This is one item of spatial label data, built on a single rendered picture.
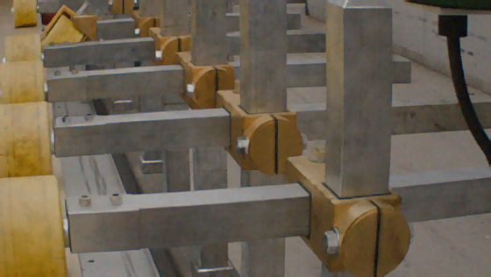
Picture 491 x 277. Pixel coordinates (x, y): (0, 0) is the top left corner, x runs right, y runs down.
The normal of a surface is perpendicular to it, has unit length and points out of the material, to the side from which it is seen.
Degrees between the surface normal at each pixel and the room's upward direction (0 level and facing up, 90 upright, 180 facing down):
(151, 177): 0
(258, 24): 90
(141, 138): 90
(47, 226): 62
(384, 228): 90
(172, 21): 90
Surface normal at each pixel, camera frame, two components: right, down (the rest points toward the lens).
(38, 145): 0.22, 0.08
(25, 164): 0.22, 0.46
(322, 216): -0.97, 0.06
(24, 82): 0.18, -0.32
